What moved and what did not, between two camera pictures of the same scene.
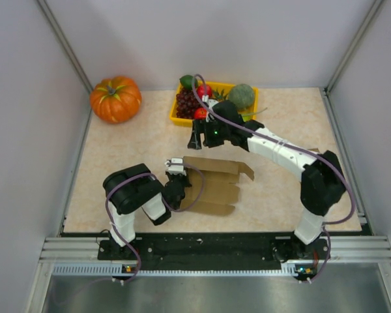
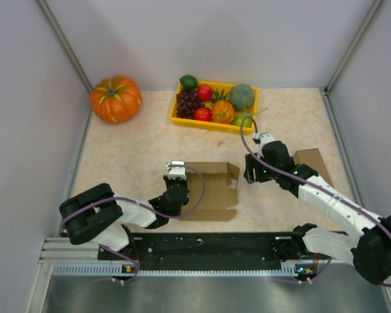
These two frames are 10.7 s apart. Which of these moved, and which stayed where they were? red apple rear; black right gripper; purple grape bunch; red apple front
Moved: black right gripper
Stayed: red apple rear; red apple front; purple grape bunch
